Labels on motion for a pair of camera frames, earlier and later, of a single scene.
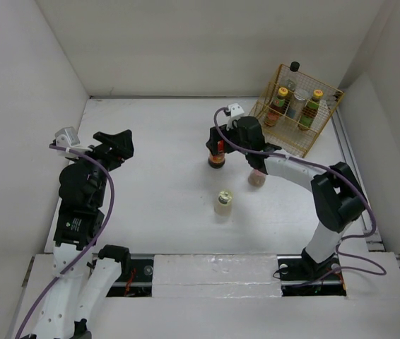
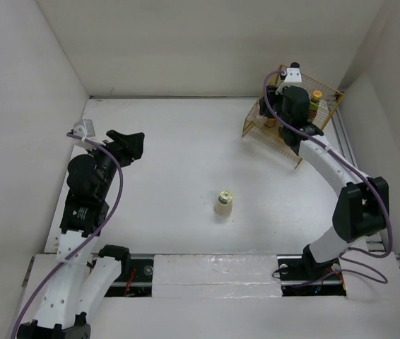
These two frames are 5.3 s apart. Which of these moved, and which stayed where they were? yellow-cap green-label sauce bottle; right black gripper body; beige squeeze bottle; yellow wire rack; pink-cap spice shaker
Moved: pink-cap spice shaker; right black gripper body
Stayed: beige squeeze bottle; yellow-cap green-label sauce bottle; yellow wire rack
